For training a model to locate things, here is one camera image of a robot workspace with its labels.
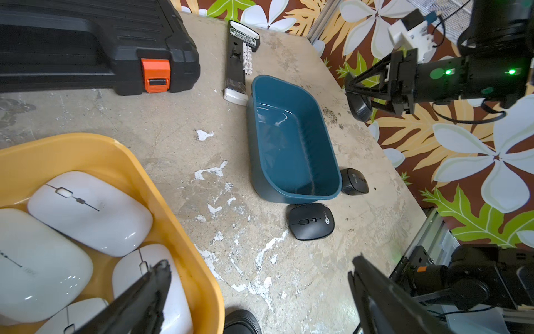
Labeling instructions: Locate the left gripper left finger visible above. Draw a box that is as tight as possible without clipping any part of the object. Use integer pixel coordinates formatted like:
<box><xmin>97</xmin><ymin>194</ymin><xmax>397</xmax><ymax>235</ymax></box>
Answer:
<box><xmin>76</xmin><ymin>260</ymin><xmax>172</xmax><ymax>333</ymax></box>

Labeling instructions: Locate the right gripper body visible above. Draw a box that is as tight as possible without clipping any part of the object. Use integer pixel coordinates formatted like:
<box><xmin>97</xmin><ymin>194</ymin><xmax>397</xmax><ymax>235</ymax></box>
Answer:
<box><xmin>383</xmin><ymin>50</ymin><xmax>469</xmax><ymax>115</ymax></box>

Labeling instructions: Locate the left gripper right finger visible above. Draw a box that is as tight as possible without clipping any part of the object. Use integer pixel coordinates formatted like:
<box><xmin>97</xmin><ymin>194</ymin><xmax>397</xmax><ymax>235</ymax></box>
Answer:
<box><xmin>348</xmin><ymin>256</ymin><xmax>451</xmax><ymax>333</ymax></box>

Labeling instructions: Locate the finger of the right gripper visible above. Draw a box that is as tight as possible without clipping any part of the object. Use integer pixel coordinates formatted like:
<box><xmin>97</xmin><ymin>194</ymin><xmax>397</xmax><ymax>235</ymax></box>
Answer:
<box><xmin>346</xmin><ymin>87</ymin><xmax>394</xmax><ymax>112</ymax></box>
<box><xmin>344</xmin><ymin>54</ymin><xmax>392</xmax><ymax>90</ymax></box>

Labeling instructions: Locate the black mouse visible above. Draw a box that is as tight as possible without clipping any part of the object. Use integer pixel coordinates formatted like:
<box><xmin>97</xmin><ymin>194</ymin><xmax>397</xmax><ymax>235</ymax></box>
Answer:
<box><xmin>346</xmin><ymin>93</ymin><xmax>373</xmax><ymax>122</ymax></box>
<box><xmin>287</xmin><ymin>203</ymin><xmax>335</xmax><ymax>241</ymax></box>
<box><xmin>223</xmin><ymin>309</ymin><xmax>262</xmax><ymax>334</ymax></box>

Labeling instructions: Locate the white mouse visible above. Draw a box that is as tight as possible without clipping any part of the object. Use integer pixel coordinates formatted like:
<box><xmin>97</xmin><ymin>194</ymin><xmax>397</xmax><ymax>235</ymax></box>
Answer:
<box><xmin>1</xmin><ymin>208</ymin><xmax>93</xmax><ymax>326</ymax></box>
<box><xmin>111</xmin><ymin>244</ymin><xmax>194</xmax><ymax>334</ymax></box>
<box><xmin>36</xmin><ymin>298</ymin><xmax>108</xmax><ymax>334</ymax></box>
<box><xmin>27</xmin><ymin>171</ymin><xmax>153</xmax><ymax>257</ymax></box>

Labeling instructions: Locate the teal plastic tray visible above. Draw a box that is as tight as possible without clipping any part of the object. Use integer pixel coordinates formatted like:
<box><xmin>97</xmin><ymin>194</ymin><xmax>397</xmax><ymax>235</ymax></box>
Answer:
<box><xmin>246</xmin><ymin>75</ymin><xmax>342</xmax><ymax>204</ymax></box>

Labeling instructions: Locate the black bit holder strip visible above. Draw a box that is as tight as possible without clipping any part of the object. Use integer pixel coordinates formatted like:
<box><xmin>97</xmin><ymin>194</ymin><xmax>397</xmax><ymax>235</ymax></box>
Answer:
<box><xmin>223</xmin><ymin>20</ymin><xmax>261</xmax><ymax>106</ymax></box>

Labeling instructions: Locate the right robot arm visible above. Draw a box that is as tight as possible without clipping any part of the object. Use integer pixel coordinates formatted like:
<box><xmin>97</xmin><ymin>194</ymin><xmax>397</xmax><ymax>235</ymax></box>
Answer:
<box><xmin>345</xmin><ymin>1</ymin><xmax>533</xmax><ymax>122</ymax></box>

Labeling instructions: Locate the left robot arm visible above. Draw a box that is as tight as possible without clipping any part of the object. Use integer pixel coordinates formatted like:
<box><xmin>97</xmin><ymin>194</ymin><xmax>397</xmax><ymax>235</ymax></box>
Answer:
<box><xmin>76</xmin><ymin>244</ymin><xmax>533</xmax><ymax>333</ymax></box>

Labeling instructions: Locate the black tool case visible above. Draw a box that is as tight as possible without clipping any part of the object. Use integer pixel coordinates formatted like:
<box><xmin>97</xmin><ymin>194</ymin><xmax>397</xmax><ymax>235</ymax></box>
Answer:
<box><xmin>1</xmin><ymin>1</ymin><xmax>200</xmax><ymax>96</ymax></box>

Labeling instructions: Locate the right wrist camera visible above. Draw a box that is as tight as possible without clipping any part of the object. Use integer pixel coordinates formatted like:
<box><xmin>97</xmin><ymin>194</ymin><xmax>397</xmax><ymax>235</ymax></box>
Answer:
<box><xmin>388</xmin><ymin>9</ymin><xmax>437</xmax><ymax>63</ymax></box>

